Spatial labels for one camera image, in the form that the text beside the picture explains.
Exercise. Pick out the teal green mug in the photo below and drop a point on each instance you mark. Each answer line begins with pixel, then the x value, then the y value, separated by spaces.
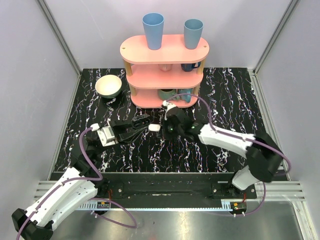
pixel 165 94

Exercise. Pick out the white earbuds charging case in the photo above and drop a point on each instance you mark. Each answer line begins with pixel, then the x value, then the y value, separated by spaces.
pixel 154 127

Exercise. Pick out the pink three-tier shelf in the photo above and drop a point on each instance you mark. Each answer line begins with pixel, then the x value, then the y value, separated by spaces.
pixel 172 67

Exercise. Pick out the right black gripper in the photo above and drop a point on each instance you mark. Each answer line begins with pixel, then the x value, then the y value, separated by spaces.
pixel 165 133

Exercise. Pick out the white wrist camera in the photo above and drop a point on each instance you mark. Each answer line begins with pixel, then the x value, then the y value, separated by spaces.
pixel 167 106
pixel 106 135

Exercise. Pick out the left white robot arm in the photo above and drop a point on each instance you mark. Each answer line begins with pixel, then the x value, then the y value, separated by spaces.
pixel 81 183

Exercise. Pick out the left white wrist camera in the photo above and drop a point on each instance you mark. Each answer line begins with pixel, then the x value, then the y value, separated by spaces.
pixel 106 135

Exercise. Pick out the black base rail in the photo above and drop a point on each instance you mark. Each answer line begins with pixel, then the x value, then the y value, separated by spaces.
pixel 172 190

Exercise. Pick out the light blue mug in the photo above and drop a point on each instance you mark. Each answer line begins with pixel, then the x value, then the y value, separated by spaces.
pixel 185 94

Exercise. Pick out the pink mug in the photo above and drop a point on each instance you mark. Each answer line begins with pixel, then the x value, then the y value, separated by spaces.
pixel 165 67

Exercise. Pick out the black marble mat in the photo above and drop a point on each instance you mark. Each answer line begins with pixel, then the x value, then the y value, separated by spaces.
pixel 233 105

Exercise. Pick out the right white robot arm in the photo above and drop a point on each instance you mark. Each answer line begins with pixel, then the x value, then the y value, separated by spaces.
pixel 263 156

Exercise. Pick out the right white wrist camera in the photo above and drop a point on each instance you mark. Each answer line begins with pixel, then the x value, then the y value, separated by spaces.
pixel 167 106

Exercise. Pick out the tall blue cup left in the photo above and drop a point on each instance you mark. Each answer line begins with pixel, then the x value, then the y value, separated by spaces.
pixel 153 24

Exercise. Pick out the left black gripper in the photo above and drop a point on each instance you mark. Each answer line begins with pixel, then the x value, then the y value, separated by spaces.
pixel 117 128

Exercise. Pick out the navy blue mug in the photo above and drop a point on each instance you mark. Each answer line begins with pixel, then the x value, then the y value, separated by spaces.
pixel 188 67

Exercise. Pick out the white green bowl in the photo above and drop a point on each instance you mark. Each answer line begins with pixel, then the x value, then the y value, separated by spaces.
pixel 108 86

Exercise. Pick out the blue cup right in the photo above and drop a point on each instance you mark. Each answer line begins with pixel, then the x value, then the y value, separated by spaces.
pixel 192 33

